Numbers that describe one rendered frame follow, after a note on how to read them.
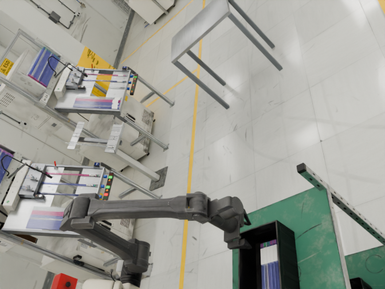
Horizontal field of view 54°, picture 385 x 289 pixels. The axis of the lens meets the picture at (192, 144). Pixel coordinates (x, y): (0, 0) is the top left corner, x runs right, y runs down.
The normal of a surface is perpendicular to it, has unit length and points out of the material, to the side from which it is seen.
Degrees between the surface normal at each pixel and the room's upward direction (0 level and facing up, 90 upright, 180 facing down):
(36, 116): 90
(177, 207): 37
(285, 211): 0
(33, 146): 91
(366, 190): 0
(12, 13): 90
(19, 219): 45
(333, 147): 0
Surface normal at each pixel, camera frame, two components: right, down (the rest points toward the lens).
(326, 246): -0.69, -0.51
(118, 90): 0.00, -0.65
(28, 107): -0.06, 0.75
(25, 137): 0.72, -0.42
